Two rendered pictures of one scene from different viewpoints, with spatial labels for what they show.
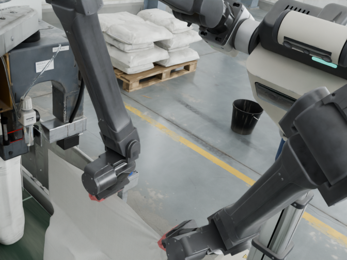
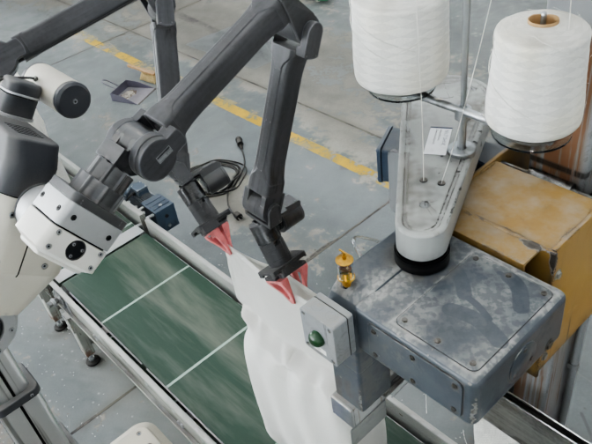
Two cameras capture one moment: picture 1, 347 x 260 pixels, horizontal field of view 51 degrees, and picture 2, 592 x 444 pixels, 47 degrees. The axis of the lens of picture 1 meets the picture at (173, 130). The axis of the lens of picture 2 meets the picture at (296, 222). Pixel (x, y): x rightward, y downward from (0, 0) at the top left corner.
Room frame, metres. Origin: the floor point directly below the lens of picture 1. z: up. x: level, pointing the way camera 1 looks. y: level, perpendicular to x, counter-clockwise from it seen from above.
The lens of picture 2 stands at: (1.80, 0.50, 2.10)
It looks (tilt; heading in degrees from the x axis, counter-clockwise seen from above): 39 degrees down; 196
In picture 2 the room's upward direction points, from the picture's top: 9 degrees counter-clockwise
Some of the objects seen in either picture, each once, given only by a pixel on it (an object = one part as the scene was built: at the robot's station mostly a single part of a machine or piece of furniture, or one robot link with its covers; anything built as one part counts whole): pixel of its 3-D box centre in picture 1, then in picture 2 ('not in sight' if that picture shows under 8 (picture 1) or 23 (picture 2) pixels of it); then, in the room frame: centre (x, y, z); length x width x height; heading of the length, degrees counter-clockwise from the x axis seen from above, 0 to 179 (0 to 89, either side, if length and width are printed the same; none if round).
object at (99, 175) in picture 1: (109, 163); (275, 210); (0.67, 0.13, 1.19); 0.11 x 0.09 x 0.12; 146
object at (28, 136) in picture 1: (27, 133); not in sight; (0.84, 0.41, 1.11); 0.03 x 0.03 x 0.06
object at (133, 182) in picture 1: (124, 177); not in sight; (1.09, 0.15, 0.81); 0.08 x 0.08 x 0.06; 53
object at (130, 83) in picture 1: (141, 63); not in sight; (4.20, 0.53, 0.07); 1.20 x 0.82 x 0.14; 145
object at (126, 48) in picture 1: (123, 37); not in sight; (3.92, 0.73, 0.44); 0.66 x 0.42 x 0.14; 47
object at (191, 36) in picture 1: (174, 35); not in sight; (4.33, 0.19, 0.44); 0.68 x 0.44 x 0.15; 143
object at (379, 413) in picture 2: (71, 137); (359, 416); (1.04, 0.35, 0.98); 0.09 x 0.05 x 0.05; 143
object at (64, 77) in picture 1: (25, 68); (440, 341); (1.04, 0.50, 1.21); 0.30 x 0.25 x 0.30; 53
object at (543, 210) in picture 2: not in sight; (536, 242); (0.75, 0.67, 1.18); 0.34 x 0.25 x 0.31; 143
